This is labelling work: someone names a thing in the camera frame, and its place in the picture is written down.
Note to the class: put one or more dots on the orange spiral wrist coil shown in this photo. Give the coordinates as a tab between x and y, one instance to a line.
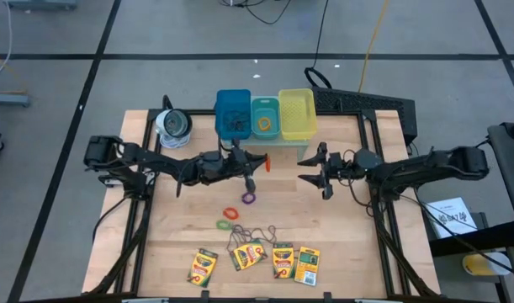
259	123

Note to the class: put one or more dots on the green spiral wrist coil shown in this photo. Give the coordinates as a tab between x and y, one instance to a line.
218	225

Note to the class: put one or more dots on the dark grey cart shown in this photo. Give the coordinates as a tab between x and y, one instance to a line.
507	168

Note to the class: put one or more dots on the small teal plastic bin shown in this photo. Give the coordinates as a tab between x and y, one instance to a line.
265	105

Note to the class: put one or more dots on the pale green small shelf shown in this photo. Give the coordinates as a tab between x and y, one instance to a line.
273	143

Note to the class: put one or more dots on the yellow Crayola crayon box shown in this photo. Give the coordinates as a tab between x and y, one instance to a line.
248	255
283	261
307	266
202	267

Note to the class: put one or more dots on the grey table foot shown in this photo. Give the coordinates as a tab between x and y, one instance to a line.
42	4
8	99

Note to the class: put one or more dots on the white printed paper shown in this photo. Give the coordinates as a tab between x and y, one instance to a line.
450	219

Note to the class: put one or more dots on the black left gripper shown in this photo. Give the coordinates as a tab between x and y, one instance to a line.
231	164

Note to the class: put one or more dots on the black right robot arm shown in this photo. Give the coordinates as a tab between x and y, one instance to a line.
429	168

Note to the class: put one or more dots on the black perforated panel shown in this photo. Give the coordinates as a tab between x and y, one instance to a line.
366	103

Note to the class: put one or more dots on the yellow plastic bin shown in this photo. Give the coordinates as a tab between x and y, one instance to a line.
298	113

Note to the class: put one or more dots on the black aluminium table frame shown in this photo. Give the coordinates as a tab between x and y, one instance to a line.
152	113

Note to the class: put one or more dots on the blue plastic bin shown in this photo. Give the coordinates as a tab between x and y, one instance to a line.
223	101

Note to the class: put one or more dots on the purple spiral wrist coil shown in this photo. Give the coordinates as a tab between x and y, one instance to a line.
243	198

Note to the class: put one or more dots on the black side shelf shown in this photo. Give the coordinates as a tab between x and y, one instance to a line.
471	242

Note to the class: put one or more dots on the white tipped cylinder container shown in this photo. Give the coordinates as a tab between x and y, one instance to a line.
174	123

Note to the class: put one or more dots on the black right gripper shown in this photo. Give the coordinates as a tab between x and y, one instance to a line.
338	164

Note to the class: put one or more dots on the yellow and white bottle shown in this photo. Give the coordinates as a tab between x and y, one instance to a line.
483	265

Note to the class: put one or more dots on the black table clamp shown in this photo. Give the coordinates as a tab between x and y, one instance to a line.
328	296
204	296

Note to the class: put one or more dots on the red spiral wrist coil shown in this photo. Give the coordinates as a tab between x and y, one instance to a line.
225	214
268	164

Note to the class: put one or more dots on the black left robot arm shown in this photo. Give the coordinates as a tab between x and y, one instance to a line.
164	162

